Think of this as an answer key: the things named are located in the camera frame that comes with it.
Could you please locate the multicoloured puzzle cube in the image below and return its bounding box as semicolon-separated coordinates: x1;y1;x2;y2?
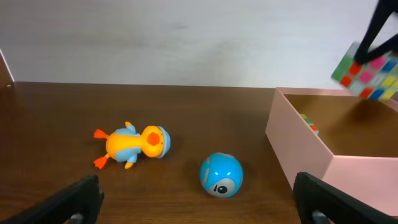
331;42;397;100
300;113;320;135

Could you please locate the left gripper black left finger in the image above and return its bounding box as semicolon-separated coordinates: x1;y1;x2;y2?
2;175;104;224

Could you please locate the blue ball toy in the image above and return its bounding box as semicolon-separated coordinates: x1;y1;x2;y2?
200;152;244;198

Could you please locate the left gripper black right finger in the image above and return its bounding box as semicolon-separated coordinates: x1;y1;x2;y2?
293;172;397;224

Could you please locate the open beige cardboard box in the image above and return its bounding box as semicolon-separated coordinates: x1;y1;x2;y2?
266;88;397;216

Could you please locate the orange and blue duck toy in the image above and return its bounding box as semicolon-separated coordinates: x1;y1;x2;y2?
93;121;171;169

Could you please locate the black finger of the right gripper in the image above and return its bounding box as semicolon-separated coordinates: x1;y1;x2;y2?
354;0;395;64
365;34;397;62

